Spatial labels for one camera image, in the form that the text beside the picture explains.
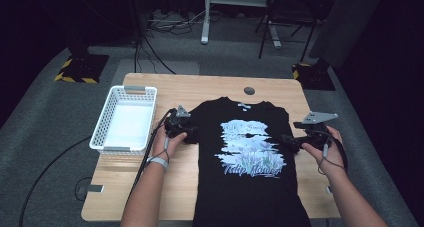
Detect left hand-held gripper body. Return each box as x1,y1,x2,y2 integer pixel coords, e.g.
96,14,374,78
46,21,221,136
164,104,193,139

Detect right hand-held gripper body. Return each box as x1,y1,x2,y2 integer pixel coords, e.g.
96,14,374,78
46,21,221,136
293,111,339,151

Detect black printed t-shirt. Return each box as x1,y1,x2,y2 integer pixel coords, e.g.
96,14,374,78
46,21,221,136
183,96,312,227

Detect person's left hand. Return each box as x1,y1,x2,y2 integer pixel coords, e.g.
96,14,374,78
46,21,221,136
151,124,188,162

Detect person's right hand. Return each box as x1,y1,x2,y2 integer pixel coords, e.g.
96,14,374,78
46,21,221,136
301,125,346,175

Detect white wristband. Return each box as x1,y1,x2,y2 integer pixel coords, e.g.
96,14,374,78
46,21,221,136
145,155,170,172

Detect black yellow striped stand base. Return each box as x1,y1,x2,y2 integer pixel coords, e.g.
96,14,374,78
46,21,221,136
54,52,110,85
291,60,337,92

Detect white plastic basket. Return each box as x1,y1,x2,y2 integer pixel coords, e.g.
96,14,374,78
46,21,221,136
88,84,158,156

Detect black folding chair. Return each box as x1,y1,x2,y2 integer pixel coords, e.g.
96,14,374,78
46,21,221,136
254,0,322,63

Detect grey curtain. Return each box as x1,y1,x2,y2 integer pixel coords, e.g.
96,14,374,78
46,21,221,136
307,0,388,70

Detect grey lanyard cord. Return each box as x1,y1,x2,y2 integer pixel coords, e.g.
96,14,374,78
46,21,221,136
153,136,171,165
316,142,348,175

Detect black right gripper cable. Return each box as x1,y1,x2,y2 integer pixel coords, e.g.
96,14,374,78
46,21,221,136
328,132,350,172

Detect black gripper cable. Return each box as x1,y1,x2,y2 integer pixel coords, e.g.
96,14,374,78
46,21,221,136
328,132,350,172
126,107,177,205

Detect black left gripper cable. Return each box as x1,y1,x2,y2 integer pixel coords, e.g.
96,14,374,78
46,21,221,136
126,107,177,205

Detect bundle of floor cables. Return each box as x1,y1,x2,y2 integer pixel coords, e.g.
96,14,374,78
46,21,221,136
145,8,208,36

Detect white desk frame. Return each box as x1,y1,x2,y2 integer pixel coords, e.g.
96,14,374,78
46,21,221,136
200,0,283,50

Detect black floor cable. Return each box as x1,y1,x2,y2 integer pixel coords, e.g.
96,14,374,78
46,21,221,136
18,135,93,227

